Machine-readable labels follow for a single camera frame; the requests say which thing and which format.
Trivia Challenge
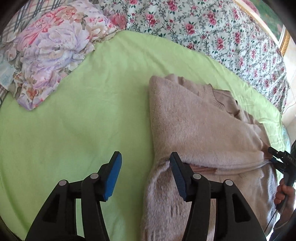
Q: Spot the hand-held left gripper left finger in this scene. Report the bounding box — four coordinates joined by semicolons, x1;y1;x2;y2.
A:
24;151;122;241

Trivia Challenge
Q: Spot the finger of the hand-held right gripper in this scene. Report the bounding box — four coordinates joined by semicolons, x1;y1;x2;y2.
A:
268;147;293;161
270;158;288;175

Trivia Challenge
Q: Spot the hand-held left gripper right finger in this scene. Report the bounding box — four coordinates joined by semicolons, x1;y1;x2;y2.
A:
170;152;266;241

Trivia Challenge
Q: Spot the beige knit sweater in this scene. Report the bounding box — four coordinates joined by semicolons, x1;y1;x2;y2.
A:
140;74;278;241

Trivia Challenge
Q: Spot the person's right forearm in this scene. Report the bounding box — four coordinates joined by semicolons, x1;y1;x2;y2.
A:
273;209;296;235

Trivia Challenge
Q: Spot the person's right hand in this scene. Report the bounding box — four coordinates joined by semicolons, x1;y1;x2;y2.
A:
274;178;296;219

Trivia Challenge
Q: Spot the teal patterned sheet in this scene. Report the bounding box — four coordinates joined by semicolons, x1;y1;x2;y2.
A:
282;126;292;153

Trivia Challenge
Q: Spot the light green blanket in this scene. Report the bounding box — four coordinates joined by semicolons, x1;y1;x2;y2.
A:
0;30;286;241

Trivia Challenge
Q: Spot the rose print quilt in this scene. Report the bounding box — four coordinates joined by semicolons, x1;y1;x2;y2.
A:
102;0;289;114

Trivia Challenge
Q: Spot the purple floral pillow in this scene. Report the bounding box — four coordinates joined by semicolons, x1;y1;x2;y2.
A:
5;0;126;111

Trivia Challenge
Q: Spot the light blue patterned cloth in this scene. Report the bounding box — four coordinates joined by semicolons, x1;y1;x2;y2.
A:
0;59;16;91

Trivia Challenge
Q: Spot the plaid bed sheet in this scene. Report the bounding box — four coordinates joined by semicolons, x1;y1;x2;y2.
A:
0;0;60;109

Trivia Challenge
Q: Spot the thin black cable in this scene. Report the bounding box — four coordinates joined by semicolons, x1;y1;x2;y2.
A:
265;204;278;232

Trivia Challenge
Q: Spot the gold picture frame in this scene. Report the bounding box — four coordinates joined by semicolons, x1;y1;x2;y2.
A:
233;0;290;56

